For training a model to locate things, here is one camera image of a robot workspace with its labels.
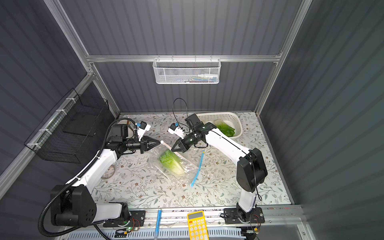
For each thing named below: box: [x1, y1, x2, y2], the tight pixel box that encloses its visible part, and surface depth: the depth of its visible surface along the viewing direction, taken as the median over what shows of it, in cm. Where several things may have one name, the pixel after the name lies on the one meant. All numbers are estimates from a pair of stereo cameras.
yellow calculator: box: [187, 210, 209, 240], surface depth 72 cm
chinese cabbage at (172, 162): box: [159, 150, 185, 176], surface depth 84 cm
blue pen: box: [155, 209, 162, 239], surface depth 74 cm
